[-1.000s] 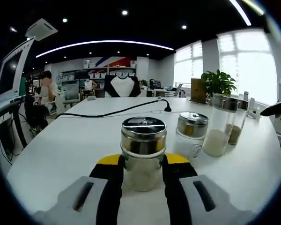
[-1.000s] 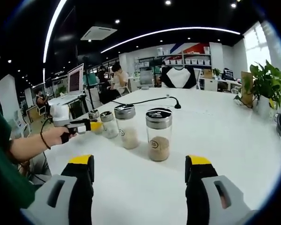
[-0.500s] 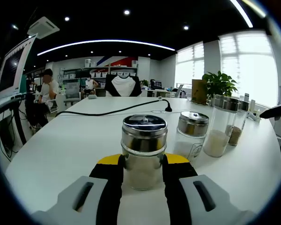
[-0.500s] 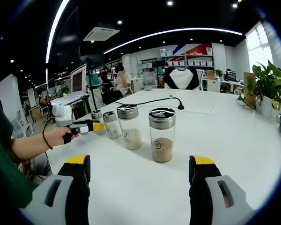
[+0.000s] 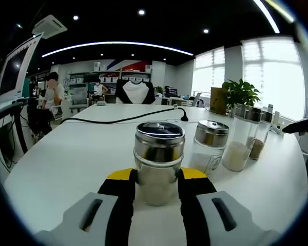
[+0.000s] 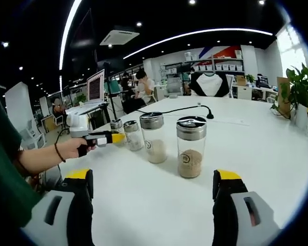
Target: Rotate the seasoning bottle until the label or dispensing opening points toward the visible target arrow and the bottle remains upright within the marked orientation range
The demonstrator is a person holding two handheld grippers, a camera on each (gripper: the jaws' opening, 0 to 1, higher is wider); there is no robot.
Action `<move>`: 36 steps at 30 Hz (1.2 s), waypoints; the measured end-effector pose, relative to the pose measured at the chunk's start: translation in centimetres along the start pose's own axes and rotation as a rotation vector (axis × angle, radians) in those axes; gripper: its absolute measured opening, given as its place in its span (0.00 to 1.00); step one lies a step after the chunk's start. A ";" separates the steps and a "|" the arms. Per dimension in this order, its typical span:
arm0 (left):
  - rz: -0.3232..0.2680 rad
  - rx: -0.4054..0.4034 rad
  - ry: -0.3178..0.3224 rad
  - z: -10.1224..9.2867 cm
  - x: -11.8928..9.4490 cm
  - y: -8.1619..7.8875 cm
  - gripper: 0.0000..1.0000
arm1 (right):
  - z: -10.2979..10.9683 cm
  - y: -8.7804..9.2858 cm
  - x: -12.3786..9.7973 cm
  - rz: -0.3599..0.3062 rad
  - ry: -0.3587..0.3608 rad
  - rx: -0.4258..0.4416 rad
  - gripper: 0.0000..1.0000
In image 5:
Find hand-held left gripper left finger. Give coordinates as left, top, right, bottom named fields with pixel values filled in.
left=34, top=168, right=137, bottom=246

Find black power cable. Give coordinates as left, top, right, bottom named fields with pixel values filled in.
left=59, top=107, right=189, bottom=126

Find ceiling air conditioner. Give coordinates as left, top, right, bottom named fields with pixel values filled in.
left=32, top=14, right=68, bottom=39

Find computer monitor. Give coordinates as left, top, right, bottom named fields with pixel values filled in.
left=164, top=86, right=180, bottom=98

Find small seasoning bottle white contents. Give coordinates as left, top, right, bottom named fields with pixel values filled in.
left=188, top=119, right=230, bottom=180

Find row of white storage bins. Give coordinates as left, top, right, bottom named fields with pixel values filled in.
left=92, top=61, right=152, bottom=84

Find black and white shirt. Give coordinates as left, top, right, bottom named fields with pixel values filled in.
left=114, top=79, right=157, bottom=105

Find tall seasoning bottle white grains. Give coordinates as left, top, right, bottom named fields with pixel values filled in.
left=221, top=103, right=262, bottom=173

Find large bright window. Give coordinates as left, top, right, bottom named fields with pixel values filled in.
left=191, top=47, right=226, bottom=98
left=241, top=37, right=305, bottom=121

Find round ceiling spotlights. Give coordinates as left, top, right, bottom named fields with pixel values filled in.
left=16, top=9, right=209, bottom=61

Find long ceiling light strip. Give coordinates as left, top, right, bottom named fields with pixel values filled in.
left=42, top=40, right=195, bottom=57
left=253, top=0, right=281, bottom=33

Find small seasoning bottle cream contents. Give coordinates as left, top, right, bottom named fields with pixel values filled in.
left=132, top=121, right=186, bottom=207

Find black laptop stand desk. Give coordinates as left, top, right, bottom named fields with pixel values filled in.
left=0, top=101, right=31, bottom=159

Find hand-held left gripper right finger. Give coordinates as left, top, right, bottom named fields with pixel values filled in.
left=177, top=166, right=282, bottom=246

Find tall seasoning bottle brown contents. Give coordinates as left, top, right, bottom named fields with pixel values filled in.
left=248, top=109, right=274, bottom=161

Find metal storage shelf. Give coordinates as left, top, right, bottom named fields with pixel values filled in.
left=66, top=61, right=153, bottom=87

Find grey office chair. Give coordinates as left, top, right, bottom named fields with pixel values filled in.
left=68, top=86, right=90, bottom=113

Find open silver laptop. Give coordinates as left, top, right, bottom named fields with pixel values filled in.
left=0, top=32, right=44, bottom=108

